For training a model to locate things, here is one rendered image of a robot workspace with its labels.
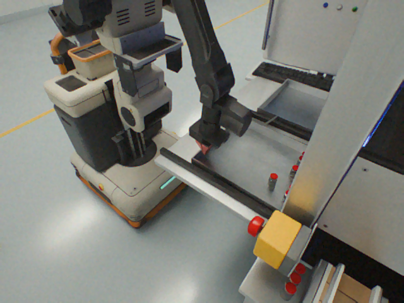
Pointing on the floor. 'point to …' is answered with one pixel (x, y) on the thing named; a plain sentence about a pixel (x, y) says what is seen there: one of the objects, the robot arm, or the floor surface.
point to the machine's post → (350, 108)
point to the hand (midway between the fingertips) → (206, 151)
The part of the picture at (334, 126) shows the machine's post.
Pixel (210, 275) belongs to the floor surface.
